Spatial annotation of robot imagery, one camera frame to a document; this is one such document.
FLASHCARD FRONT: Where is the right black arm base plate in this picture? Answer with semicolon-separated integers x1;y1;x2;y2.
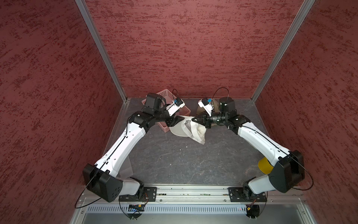
227;187;267;203

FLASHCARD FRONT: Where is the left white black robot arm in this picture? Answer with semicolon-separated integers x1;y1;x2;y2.
83;93;185;203

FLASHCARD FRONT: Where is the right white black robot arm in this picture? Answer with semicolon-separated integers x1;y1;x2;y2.
192;97;305;200

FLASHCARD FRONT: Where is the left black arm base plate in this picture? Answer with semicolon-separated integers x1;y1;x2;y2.
119;187;157;203

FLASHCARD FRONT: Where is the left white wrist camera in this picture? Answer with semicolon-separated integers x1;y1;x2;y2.
166;98;185;116

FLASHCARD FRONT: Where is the pink plastic basket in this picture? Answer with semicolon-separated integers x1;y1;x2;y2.
136;89;190;132

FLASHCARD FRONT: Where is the aluminium front rail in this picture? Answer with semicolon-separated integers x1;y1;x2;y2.
79;184;307;204

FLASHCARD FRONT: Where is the beige baseball cap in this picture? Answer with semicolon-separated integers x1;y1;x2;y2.
196;99;219;128

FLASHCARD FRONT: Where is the yellow pencil cup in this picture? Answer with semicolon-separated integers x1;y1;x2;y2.
258;157;274;175

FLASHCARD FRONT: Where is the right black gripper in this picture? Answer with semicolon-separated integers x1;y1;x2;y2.
192;109;228;128

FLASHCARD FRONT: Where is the white pink baseball cap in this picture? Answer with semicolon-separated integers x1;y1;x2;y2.
169;116;207;145

